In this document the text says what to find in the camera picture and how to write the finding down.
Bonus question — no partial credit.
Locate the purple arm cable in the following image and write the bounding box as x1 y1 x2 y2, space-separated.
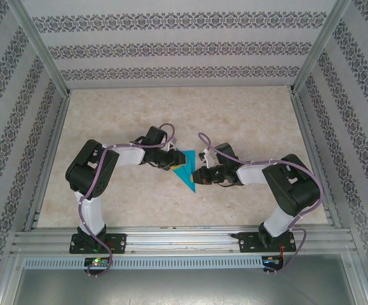
78 123 177 279
198 132 326 276

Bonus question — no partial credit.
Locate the aluminium frame bar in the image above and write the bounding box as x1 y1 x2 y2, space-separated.
342 252 368 305
0 250 24 305

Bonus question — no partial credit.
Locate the grey metal sheet panel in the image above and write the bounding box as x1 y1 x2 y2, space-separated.
11 268 362 305

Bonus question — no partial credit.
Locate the circuit board with green light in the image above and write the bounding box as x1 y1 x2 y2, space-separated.
86 256 110 268

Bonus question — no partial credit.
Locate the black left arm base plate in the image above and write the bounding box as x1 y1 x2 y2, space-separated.
70 233 128 255

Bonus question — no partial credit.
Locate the grey slotted cable duct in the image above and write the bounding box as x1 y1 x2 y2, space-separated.
23 256 264 269

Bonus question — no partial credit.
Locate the teal cloth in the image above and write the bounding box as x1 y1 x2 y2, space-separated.
170 149 198 194

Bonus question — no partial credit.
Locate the aluminium corner post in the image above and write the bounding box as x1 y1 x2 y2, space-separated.
290 0 353 96
7 0 72 96

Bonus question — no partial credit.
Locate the long aluminium mounting rail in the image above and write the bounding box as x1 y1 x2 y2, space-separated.
10 226 355 255

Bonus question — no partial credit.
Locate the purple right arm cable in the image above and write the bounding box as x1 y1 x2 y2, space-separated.
198 132 326 276

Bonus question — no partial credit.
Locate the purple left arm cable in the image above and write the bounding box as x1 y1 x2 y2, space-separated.
78 123 177 279

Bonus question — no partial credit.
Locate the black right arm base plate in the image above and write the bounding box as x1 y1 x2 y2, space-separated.
238 231 297 254

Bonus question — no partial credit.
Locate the aluminium table side rail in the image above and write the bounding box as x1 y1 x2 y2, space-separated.
291 91 342 228
24 91 72 231

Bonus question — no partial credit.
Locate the small circuit board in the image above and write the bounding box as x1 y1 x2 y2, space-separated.
262 255 283 266

